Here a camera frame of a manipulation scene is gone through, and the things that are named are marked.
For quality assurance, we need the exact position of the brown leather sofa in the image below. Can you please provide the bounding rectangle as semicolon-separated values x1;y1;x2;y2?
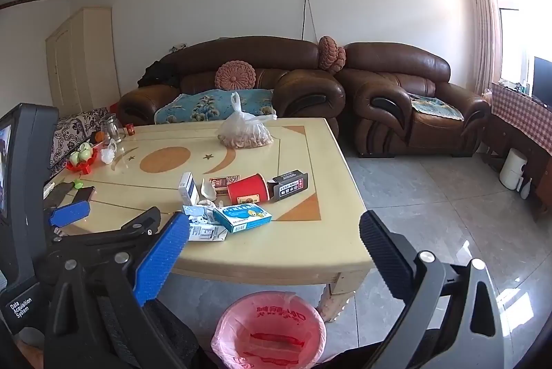
117;36;346;139

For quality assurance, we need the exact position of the pink round cushion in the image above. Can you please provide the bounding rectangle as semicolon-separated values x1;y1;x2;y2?
318;36;341;70
215;60;256;91
331;46;347;74

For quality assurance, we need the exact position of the blue milk carton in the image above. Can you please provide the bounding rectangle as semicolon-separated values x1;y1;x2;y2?
182;205;217;228

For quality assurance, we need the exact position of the black clothing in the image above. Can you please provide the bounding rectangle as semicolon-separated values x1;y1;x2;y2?
137;60;181;90

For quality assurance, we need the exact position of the checked tablecloth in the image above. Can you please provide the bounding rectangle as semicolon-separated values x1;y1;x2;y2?
491;82;552;156

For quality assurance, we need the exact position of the black box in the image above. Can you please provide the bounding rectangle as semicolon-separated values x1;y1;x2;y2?
267;169;309;202

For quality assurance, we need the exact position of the blue medicine box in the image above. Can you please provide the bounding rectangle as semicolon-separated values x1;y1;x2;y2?
212;204;273;234

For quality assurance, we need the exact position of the white flattened carton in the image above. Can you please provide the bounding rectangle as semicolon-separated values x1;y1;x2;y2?
187;223;228;243

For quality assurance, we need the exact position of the white crumpled plastic bag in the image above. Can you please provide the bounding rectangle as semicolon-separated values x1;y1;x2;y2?
100;138;118;165

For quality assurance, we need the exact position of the red fruit tray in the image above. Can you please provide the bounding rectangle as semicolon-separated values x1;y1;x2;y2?
66;155;97;175

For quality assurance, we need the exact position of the white crumpled paper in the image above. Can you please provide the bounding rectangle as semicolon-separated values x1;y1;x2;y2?
199;178;219;202

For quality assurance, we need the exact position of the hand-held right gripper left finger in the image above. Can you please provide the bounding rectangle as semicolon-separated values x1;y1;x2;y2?
43;211;191;369

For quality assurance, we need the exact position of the plastic bag of peanuts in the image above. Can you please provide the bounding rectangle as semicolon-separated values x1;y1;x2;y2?
217;91;277;148

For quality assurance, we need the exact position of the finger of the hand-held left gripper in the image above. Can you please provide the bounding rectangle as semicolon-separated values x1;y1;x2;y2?
43;207;161;265
49;200;92;229

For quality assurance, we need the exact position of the blue armchair seat cover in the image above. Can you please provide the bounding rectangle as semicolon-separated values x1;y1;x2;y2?
407;93;465;122

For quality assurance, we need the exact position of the glass jar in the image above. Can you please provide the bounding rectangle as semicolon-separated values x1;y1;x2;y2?
102;114;126;143

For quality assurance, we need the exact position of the black flat object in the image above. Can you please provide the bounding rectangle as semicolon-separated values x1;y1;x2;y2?
72;186;97;203

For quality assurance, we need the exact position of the white round appliance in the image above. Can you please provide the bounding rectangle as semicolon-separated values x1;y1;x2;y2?
499;148;528;191

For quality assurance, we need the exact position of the white medicine box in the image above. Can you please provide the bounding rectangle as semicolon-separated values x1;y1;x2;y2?
178;173;200;206

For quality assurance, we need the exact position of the bin with pink bag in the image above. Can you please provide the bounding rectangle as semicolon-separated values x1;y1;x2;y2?
211;291;327;369

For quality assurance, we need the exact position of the cream wardrobe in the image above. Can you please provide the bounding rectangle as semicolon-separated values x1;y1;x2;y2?
45;7;121;120

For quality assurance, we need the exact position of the brown leather armchair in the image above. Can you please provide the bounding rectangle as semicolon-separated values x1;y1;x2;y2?
336;42;491;159

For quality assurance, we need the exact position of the red paper cup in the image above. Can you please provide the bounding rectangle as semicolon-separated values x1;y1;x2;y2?
226;173;270;206

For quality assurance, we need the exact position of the blue floral sofa cover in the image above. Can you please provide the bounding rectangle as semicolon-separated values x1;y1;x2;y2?
154;89;277;125

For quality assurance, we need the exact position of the beige coffee table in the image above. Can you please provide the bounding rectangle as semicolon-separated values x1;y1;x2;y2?
43;118;375;322

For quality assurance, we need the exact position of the patterned bed cover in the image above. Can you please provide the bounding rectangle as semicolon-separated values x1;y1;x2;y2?
49;108;110;170

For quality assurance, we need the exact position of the red patterned box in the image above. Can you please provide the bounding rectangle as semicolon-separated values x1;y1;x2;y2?
209;176;240;196

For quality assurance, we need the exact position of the black monitor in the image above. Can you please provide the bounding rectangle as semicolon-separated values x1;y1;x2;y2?
532;56;552;109

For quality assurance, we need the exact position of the window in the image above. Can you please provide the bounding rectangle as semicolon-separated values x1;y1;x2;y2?
487;0;545;90

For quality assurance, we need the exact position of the pink curtain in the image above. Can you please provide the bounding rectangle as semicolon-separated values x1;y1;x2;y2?
469;0;503;96

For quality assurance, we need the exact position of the wooden cabinet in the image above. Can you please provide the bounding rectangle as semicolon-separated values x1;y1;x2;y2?
481;110;552;220

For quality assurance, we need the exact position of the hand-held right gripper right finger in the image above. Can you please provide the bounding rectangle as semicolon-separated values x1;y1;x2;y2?
359;210;505;369

